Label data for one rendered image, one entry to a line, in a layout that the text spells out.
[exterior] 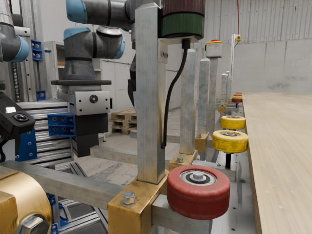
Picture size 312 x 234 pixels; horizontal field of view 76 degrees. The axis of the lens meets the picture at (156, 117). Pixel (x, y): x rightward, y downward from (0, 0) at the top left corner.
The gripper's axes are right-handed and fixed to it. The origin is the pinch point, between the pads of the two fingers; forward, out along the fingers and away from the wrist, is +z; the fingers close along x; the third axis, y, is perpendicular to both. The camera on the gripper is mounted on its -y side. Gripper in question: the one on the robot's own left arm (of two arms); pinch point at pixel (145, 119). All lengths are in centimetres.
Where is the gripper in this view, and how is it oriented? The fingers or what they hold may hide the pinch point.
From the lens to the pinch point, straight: 53.6
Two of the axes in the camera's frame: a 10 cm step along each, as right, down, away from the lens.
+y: 0.5, -1.7, 9.8
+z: 0.0, 9.9, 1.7
